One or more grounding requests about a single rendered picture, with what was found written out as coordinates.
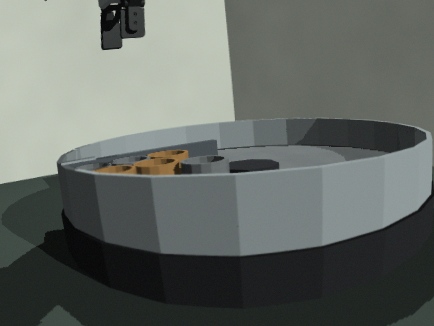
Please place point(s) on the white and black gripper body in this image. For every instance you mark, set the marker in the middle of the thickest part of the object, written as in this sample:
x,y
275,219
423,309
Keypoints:
x,y
104,3

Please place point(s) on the bronze bushing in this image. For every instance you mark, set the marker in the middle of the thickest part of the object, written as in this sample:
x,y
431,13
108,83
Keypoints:
x,y
120,169
178,154
160,166

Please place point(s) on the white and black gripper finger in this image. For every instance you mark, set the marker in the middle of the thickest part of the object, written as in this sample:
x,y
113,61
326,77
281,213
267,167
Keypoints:
x,y
110,27
132,19

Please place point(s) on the grey metal bushing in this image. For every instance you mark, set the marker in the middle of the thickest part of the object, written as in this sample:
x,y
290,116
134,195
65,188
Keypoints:
x,y
131,160
213,164
93,166

